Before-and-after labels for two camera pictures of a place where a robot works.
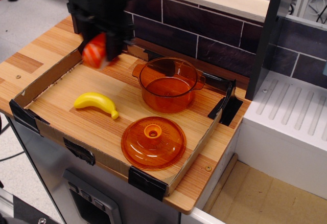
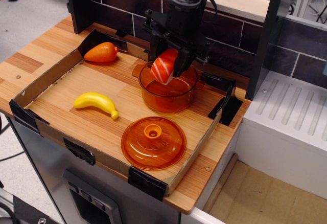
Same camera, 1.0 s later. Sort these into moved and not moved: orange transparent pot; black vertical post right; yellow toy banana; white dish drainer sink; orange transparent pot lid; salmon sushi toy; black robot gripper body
Moved: black robot gripper body; salmon sushi toy
Not moved: black vertical post right; orange transparent pot; white dish drainer sink; orange transparent pot lid; yellow toy banana
